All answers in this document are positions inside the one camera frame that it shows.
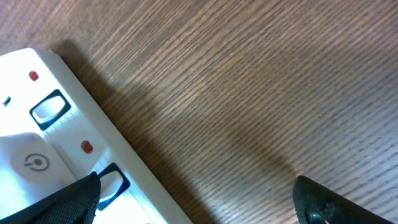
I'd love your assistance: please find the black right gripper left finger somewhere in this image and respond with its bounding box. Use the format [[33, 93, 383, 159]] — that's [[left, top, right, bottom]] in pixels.
[[1, 172, 101, 224]]

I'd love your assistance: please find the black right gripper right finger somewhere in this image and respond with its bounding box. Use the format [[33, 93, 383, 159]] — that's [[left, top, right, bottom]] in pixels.
[[293, 175, 392, 224]]

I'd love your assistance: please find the white charger plug adapter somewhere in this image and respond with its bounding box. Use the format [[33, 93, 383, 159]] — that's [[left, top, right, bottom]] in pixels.
[[1, 133, 76, 219]]

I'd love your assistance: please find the white power strip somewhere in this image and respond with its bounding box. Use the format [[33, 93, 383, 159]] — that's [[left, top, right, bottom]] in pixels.
[[1, 48, 190, 223]]

